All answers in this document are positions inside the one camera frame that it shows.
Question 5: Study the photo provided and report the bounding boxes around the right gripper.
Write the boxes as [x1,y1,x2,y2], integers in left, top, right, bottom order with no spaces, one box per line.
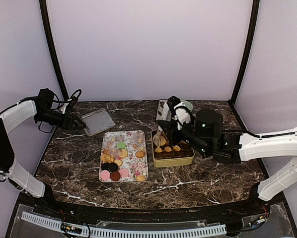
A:
[158,114,212,155]

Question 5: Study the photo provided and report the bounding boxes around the floral cookie tray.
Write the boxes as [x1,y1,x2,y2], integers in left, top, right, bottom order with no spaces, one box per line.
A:
[99,130,149,183]

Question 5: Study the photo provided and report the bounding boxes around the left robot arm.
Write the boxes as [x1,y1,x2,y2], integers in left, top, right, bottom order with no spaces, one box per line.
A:
[0,88,86,216]

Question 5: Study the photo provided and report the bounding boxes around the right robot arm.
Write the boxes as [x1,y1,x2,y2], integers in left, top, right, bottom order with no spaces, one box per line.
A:
[157,109,297,215]

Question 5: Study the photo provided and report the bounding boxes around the silver tin lid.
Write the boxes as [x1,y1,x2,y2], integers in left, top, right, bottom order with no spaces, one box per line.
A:
[82,109,116,136]

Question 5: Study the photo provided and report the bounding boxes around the gold cookie tin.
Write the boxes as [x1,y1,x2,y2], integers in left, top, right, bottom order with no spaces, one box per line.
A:
[152,133,195,168]

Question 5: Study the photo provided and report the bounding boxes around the light green ceramic bowl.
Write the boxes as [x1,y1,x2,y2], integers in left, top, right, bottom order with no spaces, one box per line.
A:
[181,100,193,112]

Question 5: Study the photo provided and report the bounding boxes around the dotted round yellow biscuit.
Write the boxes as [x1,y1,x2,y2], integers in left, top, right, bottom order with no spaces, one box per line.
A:
[154,147,163,153]

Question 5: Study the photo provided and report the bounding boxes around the square floral plate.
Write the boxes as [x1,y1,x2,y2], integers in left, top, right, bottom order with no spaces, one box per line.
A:
[156,99,167,120]

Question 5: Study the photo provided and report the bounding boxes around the green sandwich cookie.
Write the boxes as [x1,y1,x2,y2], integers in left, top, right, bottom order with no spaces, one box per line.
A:
[117,142,126,149]

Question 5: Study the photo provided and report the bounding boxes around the black sandwich cookie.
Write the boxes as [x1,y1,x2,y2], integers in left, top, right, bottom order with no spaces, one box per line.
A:
[101,162,109,171]
[108,163,119,173]

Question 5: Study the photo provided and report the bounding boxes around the pink sandwich cookie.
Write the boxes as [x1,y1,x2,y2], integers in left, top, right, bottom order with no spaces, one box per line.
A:
[100,170,111,181]
[119,168,129,178]

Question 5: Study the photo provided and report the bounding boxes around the swirl butter cookie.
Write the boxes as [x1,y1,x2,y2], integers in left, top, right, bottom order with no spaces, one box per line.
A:
[136,175,146,181]

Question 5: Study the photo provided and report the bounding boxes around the brown chocolate cookie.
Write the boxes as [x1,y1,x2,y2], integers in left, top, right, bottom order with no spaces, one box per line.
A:
[110,171,121,181]

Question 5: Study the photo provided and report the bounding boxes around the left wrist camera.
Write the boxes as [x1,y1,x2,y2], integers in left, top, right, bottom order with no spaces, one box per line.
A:
[59,99,74,115]

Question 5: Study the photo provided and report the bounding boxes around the white slotted cable duct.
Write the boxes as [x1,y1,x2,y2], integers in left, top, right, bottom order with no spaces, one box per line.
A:
[21,212,227,238]

